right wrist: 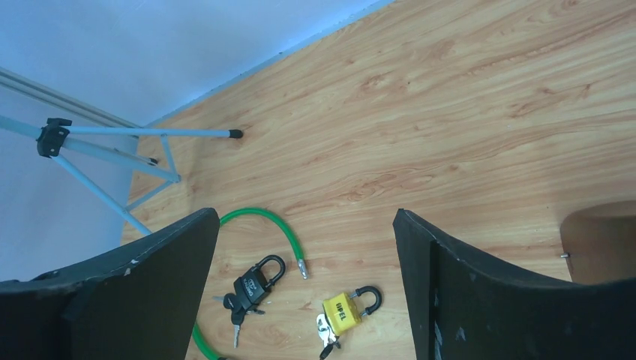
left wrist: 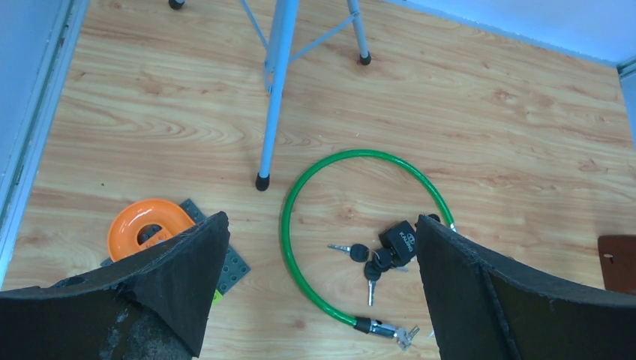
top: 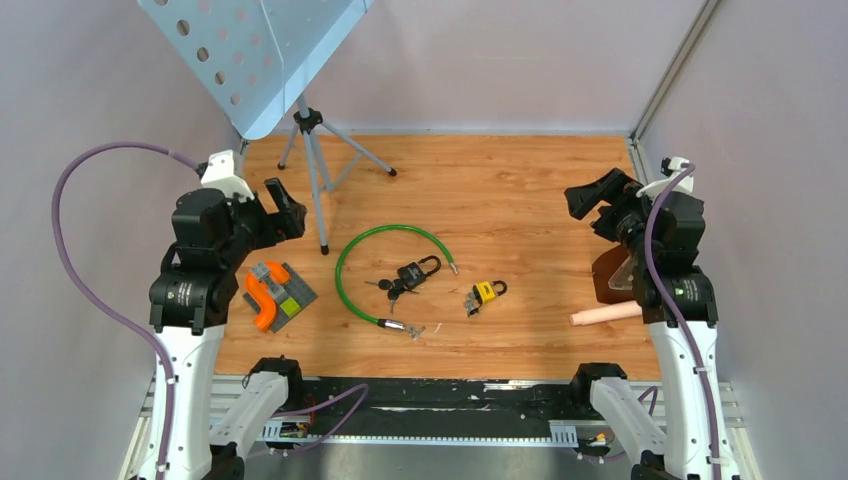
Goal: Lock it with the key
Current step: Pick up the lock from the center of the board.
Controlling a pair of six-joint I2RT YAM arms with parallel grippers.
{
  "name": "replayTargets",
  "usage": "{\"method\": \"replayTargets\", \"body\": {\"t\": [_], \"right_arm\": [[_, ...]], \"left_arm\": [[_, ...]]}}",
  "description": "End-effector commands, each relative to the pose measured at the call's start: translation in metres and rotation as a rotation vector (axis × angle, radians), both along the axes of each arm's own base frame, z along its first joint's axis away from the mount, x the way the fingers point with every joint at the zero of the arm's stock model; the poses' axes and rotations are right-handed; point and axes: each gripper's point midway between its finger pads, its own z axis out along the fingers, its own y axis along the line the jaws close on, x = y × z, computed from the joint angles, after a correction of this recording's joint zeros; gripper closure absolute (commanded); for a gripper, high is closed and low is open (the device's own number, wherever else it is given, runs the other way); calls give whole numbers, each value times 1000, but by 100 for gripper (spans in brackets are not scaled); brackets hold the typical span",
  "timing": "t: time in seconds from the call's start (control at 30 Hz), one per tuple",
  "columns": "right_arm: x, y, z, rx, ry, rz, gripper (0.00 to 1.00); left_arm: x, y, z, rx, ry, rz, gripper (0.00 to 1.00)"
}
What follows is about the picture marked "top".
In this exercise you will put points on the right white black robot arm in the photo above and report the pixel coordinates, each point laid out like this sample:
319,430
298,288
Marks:
678,304

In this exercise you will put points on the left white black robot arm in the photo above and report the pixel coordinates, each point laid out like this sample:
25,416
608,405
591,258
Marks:
214,234

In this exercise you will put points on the pink cylinder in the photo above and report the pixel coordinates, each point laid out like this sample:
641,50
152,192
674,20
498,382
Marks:
607,313

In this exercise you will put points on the yellow padlock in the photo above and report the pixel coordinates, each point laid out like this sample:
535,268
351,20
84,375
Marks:
487,291

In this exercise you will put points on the orange grey brick toy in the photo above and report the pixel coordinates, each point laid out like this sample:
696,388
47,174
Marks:
277,294

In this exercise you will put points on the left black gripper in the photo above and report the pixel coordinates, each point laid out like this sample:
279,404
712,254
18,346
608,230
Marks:
287,223

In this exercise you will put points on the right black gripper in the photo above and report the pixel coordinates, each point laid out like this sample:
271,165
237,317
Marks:
615,184

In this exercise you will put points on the yellow padlock keys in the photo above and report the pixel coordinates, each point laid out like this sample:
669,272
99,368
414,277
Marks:
472,303

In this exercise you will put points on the small silver keys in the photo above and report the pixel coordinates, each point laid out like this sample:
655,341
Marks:
414,332

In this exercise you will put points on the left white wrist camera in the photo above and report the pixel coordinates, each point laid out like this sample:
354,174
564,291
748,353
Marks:
223,172

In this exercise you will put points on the black padlock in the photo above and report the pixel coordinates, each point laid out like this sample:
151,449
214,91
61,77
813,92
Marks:
416,273

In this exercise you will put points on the light blue music stand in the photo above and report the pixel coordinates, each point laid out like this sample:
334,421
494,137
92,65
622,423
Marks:
256,60

